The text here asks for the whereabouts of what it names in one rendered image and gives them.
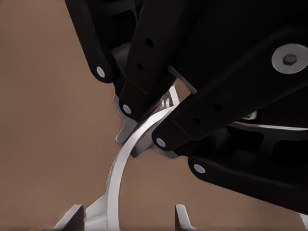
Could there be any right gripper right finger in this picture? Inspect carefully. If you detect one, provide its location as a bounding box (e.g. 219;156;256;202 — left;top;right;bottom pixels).
174;204;194;231

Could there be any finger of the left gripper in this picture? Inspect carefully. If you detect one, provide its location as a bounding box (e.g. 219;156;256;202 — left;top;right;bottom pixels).
64;0;175;146
131;40;308;218

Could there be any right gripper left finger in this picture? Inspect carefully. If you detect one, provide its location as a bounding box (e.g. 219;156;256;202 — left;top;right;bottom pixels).
53;204;85;231

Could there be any silver drainage pipe clamp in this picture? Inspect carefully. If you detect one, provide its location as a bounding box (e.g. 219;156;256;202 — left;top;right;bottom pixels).
85;65;198;231

